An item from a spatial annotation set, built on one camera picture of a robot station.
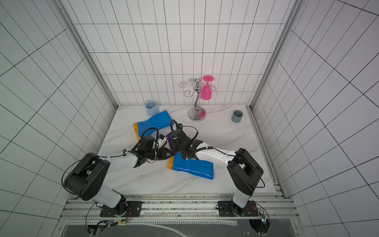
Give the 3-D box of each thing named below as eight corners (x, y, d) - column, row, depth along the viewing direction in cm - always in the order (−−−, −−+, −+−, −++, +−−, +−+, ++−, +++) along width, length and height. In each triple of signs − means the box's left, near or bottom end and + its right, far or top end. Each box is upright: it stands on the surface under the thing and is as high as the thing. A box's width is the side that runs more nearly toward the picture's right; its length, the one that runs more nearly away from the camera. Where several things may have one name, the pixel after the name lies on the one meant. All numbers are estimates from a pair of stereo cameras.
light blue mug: (145, 116, 115) (143, 111, 110) (148, 104, 123) (146, 99, 118) (158, 116, 115) (156, 111, 110) (160, 104, 123) (159, 99, 118)
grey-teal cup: (232, 122, 112) (234, 117, 107) (230, 115, 117) (232, 109, 112) (241, 122, 112) (244, 117, 107) (239, 115, 117) (241, 109, 112)
